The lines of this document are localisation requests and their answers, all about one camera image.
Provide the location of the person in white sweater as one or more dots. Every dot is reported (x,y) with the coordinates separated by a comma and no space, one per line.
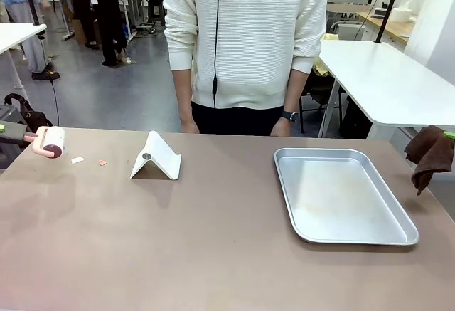
(256,33)

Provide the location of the black bag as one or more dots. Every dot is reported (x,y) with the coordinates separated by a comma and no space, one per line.
(32,115)

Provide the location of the white paper scrap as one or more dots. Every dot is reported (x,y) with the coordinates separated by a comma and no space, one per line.
(77,160)

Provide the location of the black chair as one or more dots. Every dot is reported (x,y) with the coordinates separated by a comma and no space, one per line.
(318,94)

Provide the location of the orange paper scrap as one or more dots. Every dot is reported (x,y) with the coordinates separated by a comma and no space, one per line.
(103,162)

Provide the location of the person's right hand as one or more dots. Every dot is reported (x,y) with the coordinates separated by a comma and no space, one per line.
(189,126)

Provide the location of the silver metal tray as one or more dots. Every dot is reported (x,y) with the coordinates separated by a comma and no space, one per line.
(341,197)

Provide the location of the person's left hand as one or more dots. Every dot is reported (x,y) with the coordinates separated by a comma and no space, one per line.
(281,129)

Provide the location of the person's right forearm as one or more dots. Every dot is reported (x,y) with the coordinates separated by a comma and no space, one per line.
(183,94)

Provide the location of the small white table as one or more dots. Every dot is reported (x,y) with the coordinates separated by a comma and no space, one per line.
(17,35)

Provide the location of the brown cloth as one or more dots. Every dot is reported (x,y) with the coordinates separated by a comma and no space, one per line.
(428,158)

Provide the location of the bystander in blue patterned shirt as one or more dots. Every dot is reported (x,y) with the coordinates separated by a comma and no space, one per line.
(21,22)

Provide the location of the person's left forearm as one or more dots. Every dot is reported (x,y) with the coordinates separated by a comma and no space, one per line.
(295,90)

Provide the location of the bystander in dark clothes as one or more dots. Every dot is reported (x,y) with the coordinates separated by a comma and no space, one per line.
(76,5)

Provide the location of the bystander in black trousers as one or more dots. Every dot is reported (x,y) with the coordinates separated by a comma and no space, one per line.
(106,12)

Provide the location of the white tissue roll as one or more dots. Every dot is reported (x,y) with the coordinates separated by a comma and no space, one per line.
(401,14)

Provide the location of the black wristwatch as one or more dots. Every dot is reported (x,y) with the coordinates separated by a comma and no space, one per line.
(289,115)

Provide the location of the pink lint roller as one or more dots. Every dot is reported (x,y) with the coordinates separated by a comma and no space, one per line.
(49,142)

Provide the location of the large white table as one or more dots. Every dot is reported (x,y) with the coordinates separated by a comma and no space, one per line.
(384,83)

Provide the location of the white folding stand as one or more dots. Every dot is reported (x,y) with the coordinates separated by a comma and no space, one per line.
(156,158)

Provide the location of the wooden workbench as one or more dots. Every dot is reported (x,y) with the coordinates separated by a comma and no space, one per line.
(398,28)

